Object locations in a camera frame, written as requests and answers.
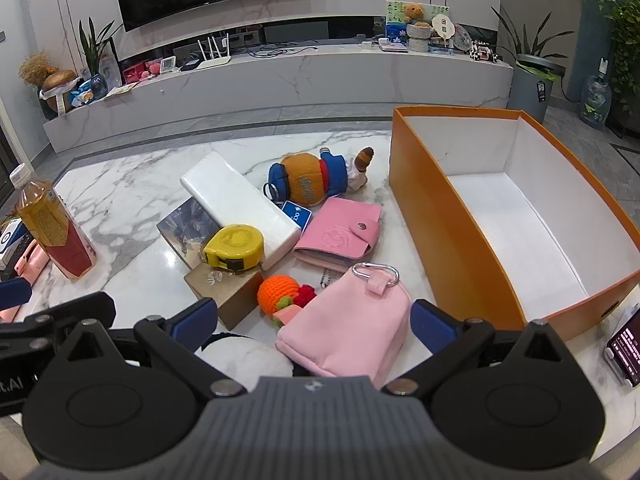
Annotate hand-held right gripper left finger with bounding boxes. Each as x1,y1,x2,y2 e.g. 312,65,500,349
37,299,248,396

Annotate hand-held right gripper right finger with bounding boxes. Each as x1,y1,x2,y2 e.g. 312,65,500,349
385,299,576,396

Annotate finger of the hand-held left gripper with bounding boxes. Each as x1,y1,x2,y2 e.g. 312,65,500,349
0,278,33,307
0,291,117,361

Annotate small brown cardboard box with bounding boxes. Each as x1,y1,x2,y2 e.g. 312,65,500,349
184,262,266,331

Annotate yellow tape measure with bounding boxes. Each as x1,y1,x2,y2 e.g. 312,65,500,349
202,225,265,275

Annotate orange crochet toy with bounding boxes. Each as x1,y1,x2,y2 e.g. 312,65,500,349
256,275,317,331

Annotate orange cardboard box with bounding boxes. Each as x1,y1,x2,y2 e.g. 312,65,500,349
389,106,640,340

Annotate white foam block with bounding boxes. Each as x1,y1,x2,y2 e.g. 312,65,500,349
180,150,302,272

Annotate pink case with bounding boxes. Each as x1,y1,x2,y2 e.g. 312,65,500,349
14,239,52,281

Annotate dark small box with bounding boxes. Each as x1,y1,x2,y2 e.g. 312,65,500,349
0,218,35,268

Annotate white black plush toy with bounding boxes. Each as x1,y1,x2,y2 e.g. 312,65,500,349
192,332,296,391

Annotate tea bottle red label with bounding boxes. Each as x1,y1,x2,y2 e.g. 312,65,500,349
9,164,98,279

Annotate pink fabric pouch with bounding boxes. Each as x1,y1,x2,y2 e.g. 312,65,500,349
275,262,412,378

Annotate dark picture book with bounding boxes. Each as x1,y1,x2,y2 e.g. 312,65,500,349
156,196,223,271

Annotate pink snap wallet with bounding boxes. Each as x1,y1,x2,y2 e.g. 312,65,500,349
292,197,382,275

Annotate blue card pack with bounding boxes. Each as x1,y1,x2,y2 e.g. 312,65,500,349
281,200,313,228

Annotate brown plush doll blue clothes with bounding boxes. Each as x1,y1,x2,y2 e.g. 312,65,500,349
263,146,376,208

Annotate smartphone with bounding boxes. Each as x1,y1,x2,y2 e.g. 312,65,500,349
606,305,640,387

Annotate brown vase dried flowers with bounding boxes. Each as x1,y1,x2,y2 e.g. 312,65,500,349
19,52,80,121

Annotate green plant blue vase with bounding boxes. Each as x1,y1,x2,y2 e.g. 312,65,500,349
79,17,123,98

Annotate marble television cabinet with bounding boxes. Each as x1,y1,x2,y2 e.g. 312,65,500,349
42,44,515,155

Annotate white router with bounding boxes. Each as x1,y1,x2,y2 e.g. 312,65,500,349
192,35,232,70

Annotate grey trash can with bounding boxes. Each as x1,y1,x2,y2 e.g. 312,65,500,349
509,54,566,123

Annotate black white toy car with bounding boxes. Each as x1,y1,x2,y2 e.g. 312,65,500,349
469,42,502,63

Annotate clear water jug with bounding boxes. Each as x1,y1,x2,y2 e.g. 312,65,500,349
580,60,613,128

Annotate stacked patterned tins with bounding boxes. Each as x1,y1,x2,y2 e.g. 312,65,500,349
407,25,432,53

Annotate round paper fan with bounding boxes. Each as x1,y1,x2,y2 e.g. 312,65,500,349
431,14,457,52

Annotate long leaf potted plant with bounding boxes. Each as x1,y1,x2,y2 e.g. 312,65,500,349
492,5,576,61

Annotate painted picture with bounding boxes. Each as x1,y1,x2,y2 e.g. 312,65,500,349
385,0,450,43

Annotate brown teddy bear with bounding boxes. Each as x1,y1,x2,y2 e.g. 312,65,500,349
402,3,432,28

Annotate green leafy plant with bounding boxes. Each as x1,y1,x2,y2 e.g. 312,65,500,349
595,0,640,111

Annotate photo frame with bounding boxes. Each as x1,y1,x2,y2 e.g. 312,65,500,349
100,40,123,88

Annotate black cables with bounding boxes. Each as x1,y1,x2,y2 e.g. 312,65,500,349
247,45,318,59

